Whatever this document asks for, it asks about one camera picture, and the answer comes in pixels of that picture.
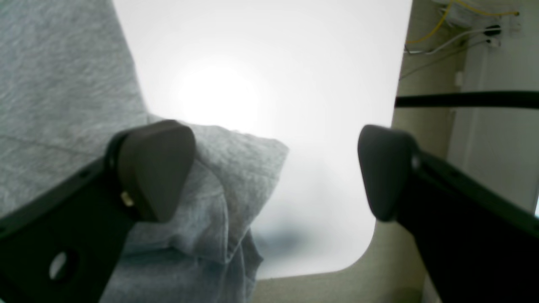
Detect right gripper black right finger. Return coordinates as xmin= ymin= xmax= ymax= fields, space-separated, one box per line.
xmin=358 ymin=125 xmax=539 ymax=303

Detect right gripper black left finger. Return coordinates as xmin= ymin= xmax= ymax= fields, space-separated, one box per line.
xmin=0 ymin=120 xmax=196 ymax=303

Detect grey T-shirt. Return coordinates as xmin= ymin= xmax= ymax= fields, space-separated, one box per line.
xmin=0 ymin=0 xmax=288 ymax=303

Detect black bar beside table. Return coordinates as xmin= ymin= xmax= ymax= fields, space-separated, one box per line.
xmin=395 ymin=91 xmax=539 ymax=109

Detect yellow white cables at left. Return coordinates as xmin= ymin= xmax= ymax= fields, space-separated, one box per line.
xmin=400 ymin=0 xmax=520 ymax=80

